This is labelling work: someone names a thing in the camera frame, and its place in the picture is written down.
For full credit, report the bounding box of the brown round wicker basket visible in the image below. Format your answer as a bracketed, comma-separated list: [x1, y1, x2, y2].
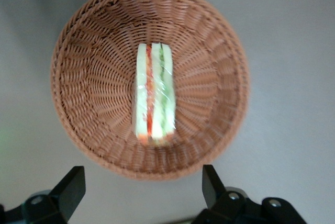
[50, 0, 250, 182]

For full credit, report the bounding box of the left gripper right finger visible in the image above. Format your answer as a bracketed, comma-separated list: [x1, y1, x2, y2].
[193, 165, 307, 224]

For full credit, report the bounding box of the triangle sandwich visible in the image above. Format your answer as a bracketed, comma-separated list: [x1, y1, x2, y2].
[131, 42, 176, 146]

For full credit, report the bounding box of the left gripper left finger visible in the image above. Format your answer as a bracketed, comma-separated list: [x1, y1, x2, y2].
[0, 166, 86, 224]

